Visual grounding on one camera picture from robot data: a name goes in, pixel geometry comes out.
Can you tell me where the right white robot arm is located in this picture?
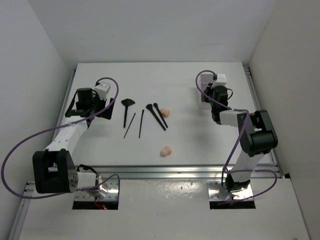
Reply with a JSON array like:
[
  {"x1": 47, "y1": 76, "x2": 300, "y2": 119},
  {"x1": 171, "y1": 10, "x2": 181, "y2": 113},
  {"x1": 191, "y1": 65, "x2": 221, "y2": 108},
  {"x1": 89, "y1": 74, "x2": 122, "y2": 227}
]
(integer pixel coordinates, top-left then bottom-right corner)
[{"x1": 204, "y1": 83, "x2": 278, "y2": 193}]

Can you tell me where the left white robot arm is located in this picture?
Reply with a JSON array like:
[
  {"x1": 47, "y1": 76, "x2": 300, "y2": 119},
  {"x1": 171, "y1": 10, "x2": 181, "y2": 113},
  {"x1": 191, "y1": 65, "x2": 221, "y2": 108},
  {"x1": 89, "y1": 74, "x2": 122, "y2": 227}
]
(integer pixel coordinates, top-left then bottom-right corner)
[{"x1": 32, "y1": 83, "x2": 113, "y2": 194}]

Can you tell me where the black fan makeup brush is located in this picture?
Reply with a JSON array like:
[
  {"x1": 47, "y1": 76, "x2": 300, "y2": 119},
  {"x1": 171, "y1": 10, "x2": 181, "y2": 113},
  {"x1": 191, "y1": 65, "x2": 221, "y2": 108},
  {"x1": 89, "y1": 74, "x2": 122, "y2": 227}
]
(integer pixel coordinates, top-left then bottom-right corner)
[{"x1": 121, "y1": 98, "x2": 136, "y2": 128}]

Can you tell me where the upper beige makeup sponge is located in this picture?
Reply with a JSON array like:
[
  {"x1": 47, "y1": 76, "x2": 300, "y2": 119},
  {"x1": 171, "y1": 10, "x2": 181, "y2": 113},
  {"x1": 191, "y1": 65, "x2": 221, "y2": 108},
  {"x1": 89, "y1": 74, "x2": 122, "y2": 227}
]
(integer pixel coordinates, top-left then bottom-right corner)
[{"x1": 160, "y1": 108, "x2": 171, "y2": 118}]

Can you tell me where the beige makeup sponge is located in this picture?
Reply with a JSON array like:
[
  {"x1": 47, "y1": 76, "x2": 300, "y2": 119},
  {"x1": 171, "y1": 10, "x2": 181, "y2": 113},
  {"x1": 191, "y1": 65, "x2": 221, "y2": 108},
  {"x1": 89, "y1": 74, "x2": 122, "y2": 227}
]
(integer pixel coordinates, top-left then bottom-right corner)
[
  {"x1": 160, "y1": 146, "x2": 172, "y2": 158},
  {"x1": 160, "y1": 108, "x2": 171, "y2": 118}
]

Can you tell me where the lower beige makeup sponge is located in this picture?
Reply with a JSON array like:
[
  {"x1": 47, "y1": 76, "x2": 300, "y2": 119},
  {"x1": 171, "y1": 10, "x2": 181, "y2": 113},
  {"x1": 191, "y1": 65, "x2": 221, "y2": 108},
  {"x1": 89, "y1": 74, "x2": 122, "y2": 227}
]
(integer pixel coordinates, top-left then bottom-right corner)
[{"x1": 160, "y1": 146, "x2": 172, "y2": 158}]

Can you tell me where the white organizer box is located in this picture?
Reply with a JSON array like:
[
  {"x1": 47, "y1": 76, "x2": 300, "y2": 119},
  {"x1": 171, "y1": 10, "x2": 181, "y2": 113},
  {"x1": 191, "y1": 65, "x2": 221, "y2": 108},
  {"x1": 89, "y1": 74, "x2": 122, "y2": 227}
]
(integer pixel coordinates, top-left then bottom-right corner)
[{"x1": 196, "y1": 73, "x2": 215, "y2": 110}]

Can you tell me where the thin black eyeliner pencil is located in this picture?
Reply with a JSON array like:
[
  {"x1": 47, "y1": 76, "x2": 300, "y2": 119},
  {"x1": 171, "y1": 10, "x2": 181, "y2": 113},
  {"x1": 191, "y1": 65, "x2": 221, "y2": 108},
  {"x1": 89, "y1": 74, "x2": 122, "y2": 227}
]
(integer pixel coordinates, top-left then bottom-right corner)
[{"x1": 123, "y1": 112, "x2": 137, "y2": 139}]

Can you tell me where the large black powder brush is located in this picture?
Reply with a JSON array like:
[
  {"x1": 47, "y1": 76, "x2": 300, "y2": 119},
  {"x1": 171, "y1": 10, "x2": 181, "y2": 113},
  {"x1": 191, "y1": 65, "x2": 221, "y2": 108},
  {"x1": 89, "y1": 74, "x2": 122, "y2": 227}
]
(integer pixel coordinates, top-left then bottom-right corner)
[{"x1": 146, "y1": 104, "x2": 166, "y2": 131}]

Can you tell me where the small black blending brush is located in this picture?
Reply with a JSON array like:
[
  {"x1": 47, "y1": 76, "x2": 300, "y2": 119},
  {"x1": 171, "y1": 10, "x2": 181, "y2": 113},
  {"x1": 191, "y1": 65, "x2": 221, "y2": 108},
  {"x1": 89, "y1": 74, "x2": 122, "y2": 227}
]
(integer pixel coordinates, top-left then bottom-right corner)
[{"x1": 153, "y1": 102, "x2": 168, "y2": 128}]

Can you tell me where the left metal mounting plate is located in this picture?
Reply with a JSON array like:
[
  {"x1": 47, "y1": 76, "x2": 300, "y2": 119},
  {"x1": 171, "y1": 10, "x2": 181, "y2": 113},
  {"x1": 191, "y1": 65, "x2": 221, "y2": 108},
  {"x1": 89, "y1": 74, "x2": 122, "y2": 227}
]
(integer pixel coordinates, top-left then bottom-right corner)
[{"x1": 74, "y1": 176, "x2": 119, "y2": 202}]

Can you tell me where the metal mounting plate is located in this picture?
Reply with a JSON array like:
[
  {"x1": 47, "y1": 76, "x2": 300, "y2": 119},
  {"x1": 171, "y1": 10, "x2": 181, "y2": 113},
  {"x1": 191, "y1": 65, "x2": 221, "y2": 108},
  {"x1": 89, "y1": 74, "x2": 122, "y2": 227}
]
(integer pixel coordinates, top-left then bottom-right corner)
[
  {"x1": 74, "y1": 176, "x2": 119, "y2": 202},
  {"x1": 207, "y1": 180, "x2": 254, "y2": 204}
]

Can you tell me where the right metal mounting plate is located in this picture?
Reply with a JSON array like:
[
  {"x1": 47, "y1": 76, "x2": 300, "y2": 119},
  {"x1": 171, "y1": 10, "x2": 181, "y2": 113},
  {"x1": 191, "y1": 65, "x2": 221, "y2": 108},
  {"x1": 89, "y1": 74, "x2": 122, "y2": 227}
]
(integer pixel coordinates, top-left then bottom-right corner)
[{"x1": 207, "y1": 180, "x2": 254, "y2": 204}]

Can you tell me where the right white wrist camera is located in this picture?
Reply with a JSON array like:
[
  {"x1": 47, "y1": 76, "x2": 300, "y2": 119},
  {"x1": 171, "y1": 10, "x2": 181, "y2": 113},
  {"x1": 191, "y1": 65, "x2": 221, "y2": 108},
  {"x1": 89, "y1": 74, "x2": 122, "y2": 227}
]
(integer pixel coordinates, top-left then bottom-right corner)
[{"x1": 213, "y1": 73, "x2": 227, "y2": 87}]

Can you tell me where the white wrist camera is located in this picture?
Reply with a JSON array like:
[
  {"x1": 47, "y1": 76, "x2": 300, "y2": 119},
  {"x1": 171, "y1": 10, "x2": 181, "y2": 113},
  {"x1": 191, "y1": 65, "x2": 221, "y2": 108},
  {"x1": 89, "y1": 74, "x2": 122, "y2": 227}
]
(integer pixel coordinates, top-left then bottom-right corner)
[
  {"x1": 94, "y1": 82, "x2": 111, "y2": 100},
  {"x1": 213, "y1": 73, "x2": 227, "y2": 87}
]

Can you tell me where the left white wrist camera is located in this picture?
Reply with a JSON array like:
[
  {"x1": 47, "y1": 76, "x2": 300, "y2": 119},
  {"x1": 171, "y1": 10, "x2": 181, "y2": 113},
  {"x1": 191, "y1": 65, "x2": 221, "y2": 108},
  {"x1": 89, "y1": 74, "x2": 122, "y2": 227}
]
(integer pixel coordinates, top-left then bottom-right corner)
[{"x1": 94, "y1": 82, "x2": 111, "y2": 100}]

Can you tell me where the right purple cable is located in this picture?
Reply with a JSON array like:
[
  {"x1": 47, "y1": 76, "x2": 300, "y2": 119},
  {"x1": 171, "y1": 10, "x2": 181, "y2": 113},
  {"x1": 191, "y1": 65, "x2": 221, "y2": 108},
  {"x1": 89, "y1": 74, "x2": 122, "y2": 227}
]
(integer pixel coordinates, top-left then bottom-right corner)
[{"x1": 194, "y1": 69, "x2": 280, "y2": 202}]

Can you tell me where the purple cable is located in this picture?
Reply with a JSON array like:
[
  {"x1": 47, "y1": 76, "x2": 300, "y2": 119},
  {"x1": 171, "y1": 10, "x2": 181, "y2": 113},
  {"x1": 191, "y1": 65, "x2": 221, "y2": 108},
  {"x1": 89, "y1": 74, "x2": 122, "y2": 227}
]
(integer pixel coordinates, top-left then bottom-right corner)
[
  {"x1": 194, "y1": 69, "x2": 280, "y2": 202},
  {"x1": 1, "y1": 76, "x2": 121, "y2": 200}
]

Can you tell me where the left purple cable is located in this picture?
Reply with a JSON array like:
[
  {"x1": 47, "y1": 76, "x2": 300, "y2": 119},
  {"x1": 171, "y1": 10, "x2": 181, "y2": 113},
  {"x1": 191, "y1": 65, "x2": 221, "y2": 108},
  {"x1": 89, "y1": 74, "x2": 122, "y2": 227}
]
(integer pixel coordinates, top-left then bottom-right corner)
[{"x1": 1, "y1": 76, "x2": 121, "y2": 200}]

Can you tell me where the aluminium frame rail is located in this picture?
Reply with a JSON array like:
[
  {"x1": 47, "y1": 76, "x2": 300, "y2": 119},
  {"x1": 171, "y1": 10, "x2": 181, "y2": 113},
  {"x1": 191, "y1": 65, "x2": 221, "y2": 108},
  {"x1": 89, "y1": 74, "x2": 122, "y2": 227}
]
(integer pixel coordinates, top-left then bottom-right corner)
[{"x1": 9, "y1": 63, "x2": 291, "y2": 240}]

